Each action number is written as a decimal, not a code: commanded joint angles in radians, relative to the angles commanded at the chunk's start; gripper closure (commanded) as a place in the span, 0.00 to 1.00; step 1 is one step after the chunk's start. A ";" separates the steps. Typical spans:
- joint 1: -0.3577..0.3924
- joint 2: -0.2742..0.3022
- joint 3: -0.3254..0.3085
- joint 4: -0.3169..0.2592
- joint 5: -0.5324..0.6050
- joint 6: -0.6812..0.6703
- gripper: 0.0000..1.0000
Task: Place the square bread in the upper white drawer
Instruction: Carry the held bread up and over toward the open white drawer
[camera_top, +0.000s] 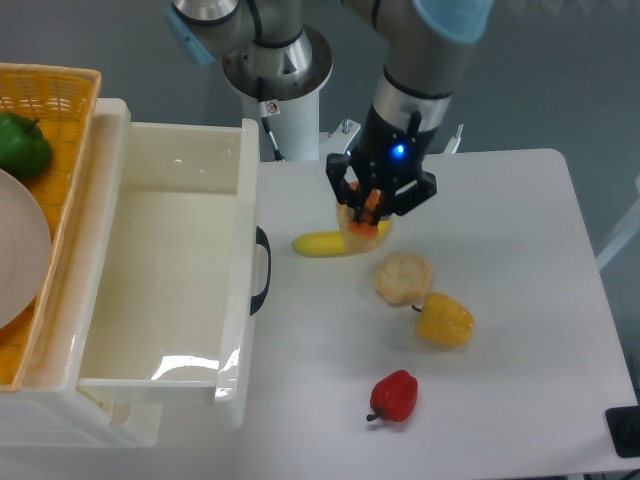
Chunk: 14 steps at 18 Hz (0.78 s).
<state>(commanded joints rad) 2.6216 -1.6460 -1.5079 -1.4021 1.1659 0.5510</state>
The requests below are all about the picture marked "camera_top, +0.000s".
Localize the yellow bell pepper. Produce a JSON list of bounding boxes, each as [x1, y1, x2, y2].
[[411, 293, 475, 347]]

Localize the green bell pepper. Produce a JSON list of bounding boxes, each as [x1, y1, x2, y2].
[[1, 112, 53, 182]]

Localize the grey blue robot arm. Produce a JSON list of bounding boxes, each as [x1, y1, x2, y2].
[[165, 1, 493, 225]]

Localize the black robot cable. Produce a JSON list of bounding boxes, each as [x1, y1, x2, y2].
[[255, 77, 287, 162]]

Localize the white drawer cabinet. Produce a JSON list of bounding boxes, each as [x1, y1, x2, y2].
[[1, 98, 162, 448]]

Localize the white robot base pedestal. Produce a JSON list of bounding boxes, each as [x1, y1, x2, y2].
[[268, 90, 361, 161]]

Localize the black drawer handle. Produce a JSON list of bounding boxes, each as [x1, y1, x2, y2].
[[250, 226, 272, 316]]

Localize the yellow woven basket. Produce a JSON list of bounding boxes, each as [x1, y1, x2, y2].
[[1, 63, 102, 393]]

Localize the red bell pepper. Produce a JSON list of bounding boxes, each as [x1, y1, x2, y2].
[[366, 370, 418, 423]]

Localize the black device at edge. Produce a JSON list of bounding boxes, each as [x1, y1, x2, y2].
[[605, 406, 640, 458]]

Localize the yellow banana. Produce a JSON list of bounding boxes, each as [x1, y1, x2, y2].
[[291, 219, 391, 259]]

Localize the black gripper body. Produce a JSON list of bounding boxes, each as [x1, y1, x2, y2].
[[326, 108, 437, 216]]

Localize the round bread roll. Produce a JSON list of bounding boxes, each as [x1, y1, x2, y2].
[[373, 251, 433, 305]]

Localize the beige round plate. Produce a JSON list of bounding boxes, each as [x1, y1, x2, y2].
[[1, 171, 51, 327]]

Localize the upper white drawer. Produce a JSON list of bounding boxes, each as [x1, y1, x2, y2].
[[77, 117, 261, 431]]

